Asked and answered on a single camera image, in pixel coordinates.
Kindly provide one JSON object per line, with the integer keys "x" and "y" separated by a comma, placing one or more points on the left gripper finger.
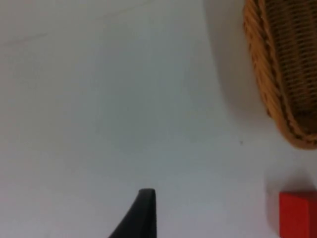
{"x": 141, "y": 218}

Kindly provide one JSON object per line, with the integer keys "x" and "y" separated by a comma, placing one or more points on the pale brown wicker basket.
{"x": 284, "y": 62}

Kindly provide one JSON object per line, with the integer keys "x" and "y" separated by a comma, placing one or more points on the red block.
{"x": 297, "y": 215}

